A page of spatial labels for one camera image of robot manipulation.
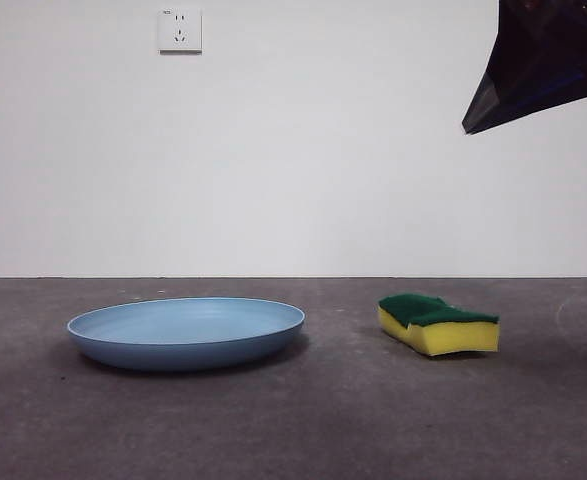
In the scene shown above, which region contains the yellow sponge with green pad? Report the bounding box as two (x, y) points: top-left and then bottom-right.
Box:
(376, 293), (501, 357)

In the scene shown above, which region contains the white wall socket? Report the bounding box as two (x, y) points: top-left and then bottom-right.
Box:
(158, 7), (204, 55)

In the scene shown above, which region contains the blue round plate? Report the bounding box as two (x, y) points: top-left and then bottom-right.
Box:
(66, 296), (307, 372)

